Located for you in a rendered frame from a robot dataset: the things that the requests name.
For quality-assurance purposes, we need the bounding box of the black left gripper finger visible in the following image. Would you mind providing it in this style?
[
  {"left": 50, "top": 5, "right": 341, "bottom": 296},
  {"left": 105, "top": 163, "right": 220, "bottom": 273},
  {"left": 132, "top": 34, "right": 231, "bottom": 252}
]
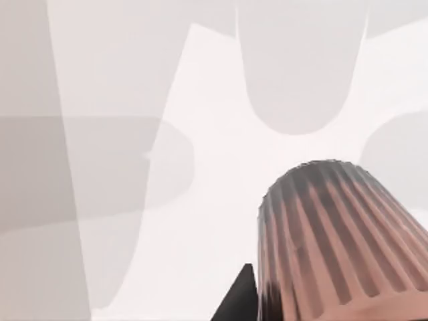
[{"left": 211, "top": 263, "right": 258, "bottom": 321}]

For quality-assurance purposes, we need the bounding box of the ribbed terracotta plant pot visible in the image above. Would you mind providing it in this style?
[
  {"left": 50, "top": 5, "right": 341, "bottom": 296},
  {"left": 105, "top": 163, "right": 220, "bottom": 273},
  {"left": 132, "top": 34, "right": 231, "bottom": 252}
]
[{"left": 256, "top": 159, "right": 428, "bottom": 321}]

